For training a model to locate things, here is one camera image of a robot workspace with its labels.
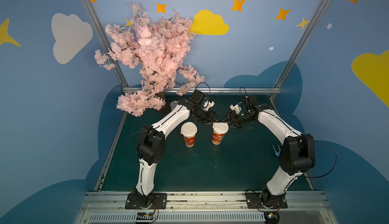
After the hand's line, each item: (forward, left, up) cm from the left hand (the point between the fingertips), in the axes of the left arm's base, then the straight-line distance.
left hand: (218, 119), depth 85 cm
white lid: (-6, +17, -1) cm, 18 cm away
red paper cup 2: (-7, 0, -9) cm, 11 cm away
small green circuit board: (-45, +36, -20) cm, 61 cm away
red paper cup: (-9, +16, -11) cm, 22 cm away
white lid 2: (-5, -1, -1) cm, 5 cm away
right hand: (0, -5, -2) cm, 5 cm away
